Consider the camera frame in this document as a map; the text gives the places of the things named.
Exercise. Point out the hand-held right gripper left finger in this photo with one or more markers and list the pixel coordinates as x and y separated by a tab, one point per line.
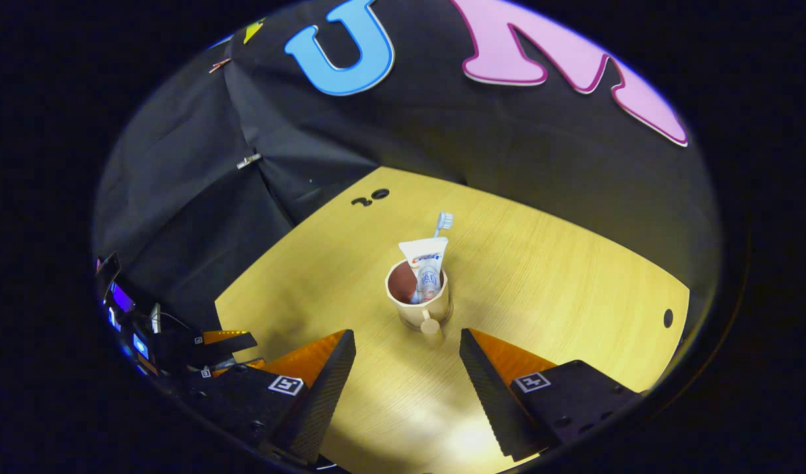
327	395

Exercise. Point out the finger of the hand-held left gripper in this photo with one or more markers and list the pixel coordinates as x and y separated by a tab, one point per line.
209	372
179	349

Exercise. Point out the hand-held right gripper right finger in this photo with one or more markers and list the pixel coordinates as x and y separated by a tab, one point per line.
485	395

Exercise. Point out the beige cup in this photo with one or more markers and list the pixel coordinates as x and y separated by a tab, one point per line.
416	315

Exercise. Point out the white toothpaste tube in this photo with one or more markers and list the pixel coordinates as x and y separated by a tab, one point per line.
429	270

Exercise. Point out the blue toothbrush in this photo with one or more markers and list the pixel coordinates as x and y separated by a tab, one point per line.
444	220

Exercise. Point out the wooden desktop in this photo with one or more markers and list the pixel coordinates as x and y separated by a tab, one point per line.
561	283

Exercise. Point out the silver cloth clip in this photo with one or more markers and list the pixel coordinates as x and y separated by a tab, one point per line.
248	160

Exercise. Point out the black backdrop cloth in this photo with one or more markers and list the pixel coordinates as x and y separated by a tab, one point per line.
442	131

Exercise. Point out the copper cloth clip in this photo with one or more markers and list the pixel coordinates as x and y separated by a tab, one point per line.
220	64

